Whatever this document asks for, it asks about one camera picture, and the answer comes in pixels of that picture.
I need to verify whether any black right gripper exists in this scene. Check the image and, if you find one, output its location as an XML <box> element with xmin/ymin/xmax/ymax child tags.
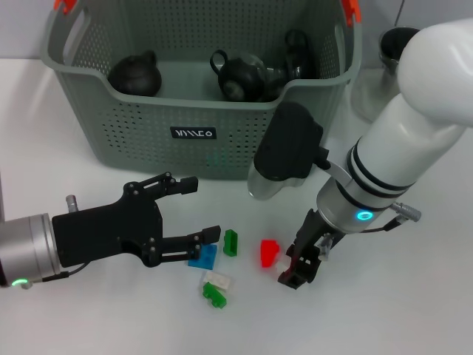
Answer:
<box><xmin>277</xmin><ymin>208</ymin><xmax>345</xmax><ymax>292</ymax></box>

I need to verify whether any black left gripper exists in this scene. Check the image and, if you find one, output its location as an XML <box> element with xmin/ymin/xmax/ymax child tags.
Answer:
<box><xmin>51</xmin><ymin>172</ymin><xmax>222</xmax><ymax>269</ymax></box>

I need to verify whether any red wedge toy brick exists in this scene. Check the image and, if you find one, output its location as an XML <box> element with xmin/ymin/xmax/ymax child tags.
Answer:
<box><xmin>259</xmin><ymin>239</ymin><xmax>281</xmax><ymax>268</ymax></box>

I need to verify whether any blue toy brick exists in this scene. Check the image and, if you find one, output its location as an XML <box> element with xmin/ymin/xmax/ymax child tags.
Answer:
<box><xmin>187</xmin><ymin>243</ymin><xmax>218</xmax><ymax>270</ymax></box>

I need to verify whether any green toy brick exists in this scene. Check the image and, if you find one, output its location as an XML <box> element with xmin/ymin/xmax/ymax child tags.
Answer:
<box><xmin>223</xmin><ymin>229</ymin><xmax>239</xmax><ymax>257</ymax></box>
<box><xmin>201</xmin><ymin>281</ymin><xmax>227</xmax><ymax>308</ymax></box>

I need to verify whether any grey-green perforated storage bin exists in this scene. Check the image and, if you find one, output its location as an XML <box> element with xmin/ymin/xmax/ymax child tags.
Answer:
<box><xmin>39</xmin><ymin>0</ymin><xmax>363</xmax><ymax>181</ymax></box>

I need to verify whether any white studded toy brick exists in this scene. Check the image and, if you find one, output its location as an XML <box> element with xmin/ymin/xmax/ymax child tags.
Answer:
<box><xmin>202</xmin><ymin>271</ymin><xmax>236</xmax><ymax>290</ymax></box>

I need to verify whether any black clay teapot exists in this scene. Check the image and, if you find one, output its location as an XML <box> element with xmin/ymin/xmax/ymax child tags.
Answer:
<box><xmin>107</xmin><ymin>50</ymin><xmax>163</xmax><ymax>98</ymax></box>

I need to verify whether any glass pitcher with black lid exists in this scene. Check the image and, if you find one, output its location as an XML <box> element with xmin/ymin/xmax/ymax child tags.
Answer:
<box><xmin>350</xmin><ymin>26</ymin><xmax>421</xmax><ymax>123</ymax></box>

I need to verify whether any right gripper cable with connector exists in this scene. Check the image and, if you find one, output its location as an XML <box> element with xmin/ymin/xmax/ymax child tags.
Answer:
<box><xmin>316</xmin><ymin>232</ymin><xmax>333</xmax><ymax>263</ymax></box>

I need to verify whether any gripper cable with connector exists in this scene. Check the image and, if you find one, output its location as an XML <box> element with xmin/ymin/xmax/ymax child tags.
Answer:
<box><xmin>316</xmin><ymin>232</ymin><xmax>333</xmax><ymax>263</ymax></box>
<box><xmin>21</xmin><ymin>262</ymin><xmax>90</xmax><ymax>291</ymax></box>

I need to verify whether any left gripper cable with connector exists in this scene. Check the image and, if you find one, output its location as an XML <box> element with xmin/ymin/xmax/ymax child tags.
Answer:
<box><xmin>21</xmin><ymin>262</ymin><xmax>90</xmax><ymax>291</ymax></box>

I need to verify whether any orange bin handle clip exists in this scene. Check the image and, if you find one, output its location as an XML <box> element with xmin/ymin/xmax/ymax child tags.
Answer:
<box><xmin>53</xmin><ymin>0</ymin><xmax>78</xmax><ymax>16</ymax></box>
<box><xmin>340</xmin><ymin>0</ymin><xmax>362</xmax><ymax>29</ymax></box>

